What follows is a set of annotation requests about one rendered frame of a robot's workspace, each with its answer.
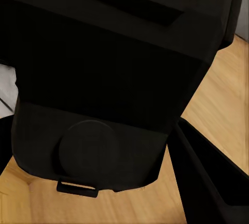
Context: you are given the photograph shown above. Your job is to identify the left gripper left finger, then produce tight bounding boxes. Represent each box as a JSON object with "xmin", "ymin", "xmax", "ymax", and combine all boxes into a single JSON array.
[{"xmin": 0, "ymin": 115, "xmax": 14, "ymax": 175}]

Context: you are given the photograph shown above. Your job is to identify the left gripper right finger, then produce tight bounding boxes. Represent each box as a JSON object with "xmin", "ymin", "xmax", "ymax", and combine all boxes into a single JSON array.
[{"xmin": 167, "ymin": 117, "xmax": 249, "ymax": 224}]

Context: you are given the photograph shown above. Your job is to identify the digital camera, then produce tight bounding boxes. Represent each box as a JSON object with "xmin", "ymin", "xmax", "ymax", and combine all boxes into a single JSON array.
[{"xmin": 0, "ymin": 0, "xmax": 242, "ymax": 197}]

